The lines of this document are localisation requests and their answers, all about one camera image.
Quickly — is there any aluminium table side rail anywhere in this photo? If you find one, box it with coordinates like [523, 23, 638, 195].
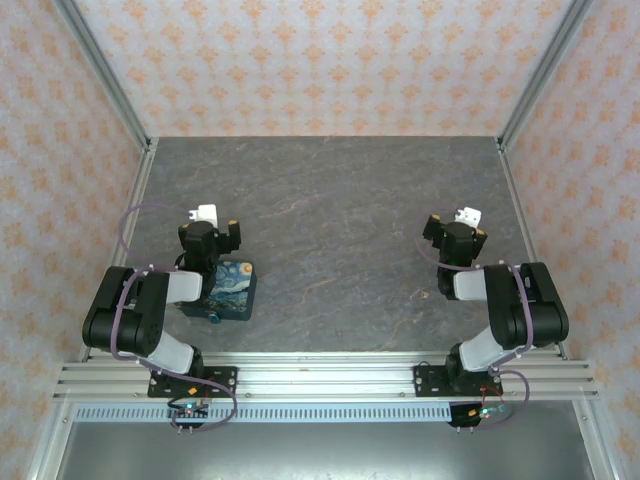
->
[79, 144, 159, 361]
[497, 142, 569, 359]

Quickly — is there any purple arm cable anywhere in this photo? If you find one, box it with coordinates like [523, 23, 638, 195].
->
[413, 234, 533, 431]
[109, 202, 239, 432]

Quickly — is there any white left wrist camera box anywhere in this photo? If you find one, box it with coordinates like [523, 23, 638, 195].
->
[188, 203, 219, 226]

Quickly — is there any grey slotted cable duct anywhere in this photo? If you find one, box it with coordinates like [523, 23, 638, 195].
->
[74, 403, 452, 424]

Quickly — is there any aluminium frame post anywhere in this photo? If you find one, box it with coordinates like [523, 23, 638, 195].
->
[497, 0, 596, 151]
[52, 0, 154, 151]

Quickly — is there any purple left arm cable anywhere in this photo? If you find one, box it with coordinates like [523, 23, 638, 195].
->
[109, 202, 239, 432]

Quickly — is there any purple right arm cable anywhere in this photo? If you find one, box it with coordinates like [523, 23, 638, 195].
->
[413, 234, 533, 431]

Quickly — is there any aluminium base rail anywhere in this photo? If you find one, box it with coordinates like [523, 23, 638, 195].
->
[53, 351, 600, 401]

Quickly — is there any grey metal shelf sheet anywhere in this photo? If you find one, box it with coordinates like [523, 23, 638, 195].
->
[54, 422, 596, 480]

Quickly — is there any starry night print box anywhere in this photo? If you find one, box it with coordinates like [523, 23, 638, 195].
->
[179, 258, 259, 322]

